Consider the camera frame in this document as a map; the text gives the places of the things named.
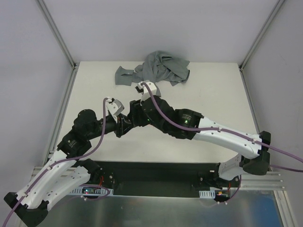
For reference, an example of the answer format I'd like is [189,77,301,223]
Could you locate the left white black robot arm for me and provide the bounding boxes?
[4,109,134,227]

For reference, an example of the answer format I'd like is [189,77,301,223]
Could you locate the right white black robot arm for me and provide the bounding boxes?
[127,97,271,187]

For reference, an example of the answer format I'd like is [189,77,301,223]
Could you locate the grey crumpled shirt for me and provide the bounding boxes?
[115,51,190,86]

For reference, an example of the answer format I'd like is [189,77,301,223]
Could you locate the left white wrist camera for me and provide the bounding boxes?
[106,97,125,122]

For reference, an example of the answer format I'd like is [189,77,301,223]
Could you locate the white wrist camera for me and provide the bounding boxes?
[135,80,161,102]
[106,97,125,122]

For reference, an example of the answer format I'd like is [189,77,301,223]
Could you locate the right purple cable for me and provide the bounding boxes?
[142,82,303,173]

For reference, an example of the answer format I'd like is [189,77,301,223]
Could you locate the purple cable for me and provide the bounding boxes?
[5,97,112,227]
[142,82,303,173]

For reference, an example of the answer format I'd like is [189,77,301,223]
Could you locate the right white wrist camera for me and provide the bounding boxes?
[135,80,161,102]

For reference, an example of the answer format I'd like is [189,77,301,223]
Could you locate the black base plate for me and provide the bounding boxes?
[89,161,240,198]

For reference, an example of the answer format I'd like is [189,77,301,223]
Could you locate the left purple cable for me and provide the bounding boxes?
[5,97,112,227]

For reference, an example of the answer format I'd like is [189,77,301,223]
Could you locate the left aluminium frame post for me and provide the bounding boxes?
[35,0,77,70]

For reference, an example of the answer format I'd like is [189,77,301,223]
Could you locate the aluminium frame post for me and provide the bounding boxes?
[239,0,287,72]
[35,0,77,70]

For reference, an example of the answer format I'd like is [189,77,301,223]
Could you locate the right aluminium frame post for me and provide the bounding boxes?
[239,0,287,72]

